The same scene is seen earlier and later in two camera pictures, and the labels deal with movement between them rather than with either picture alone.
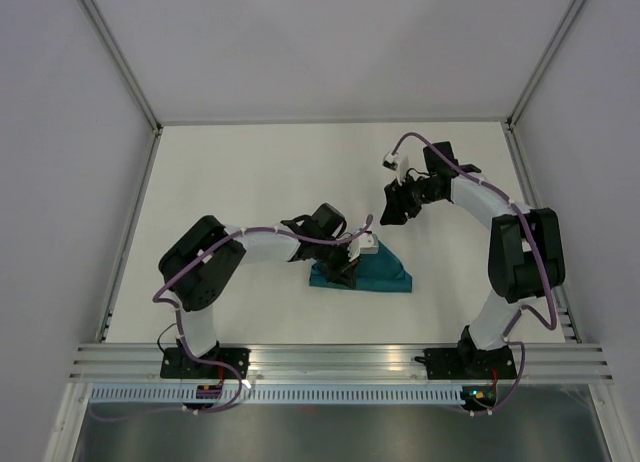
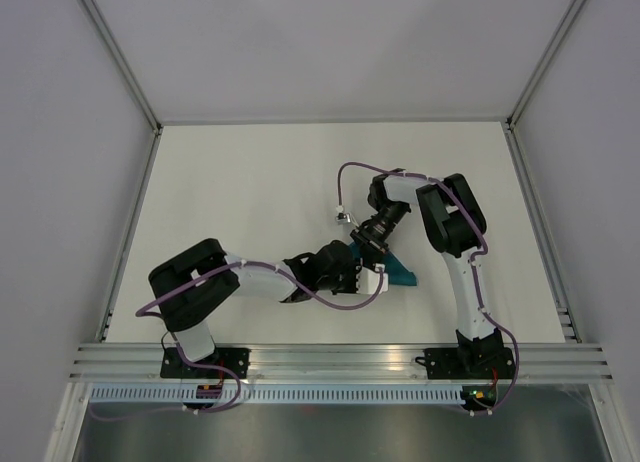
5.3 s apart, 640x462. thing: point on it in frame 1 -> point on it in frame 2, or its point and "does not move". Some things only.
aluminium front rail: x=340 y=363 does not move
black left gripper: x=344 y=272 -> x=352 y=288
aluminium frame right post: x=571 y=15 does not move
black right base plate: x=469 y=363 does not move
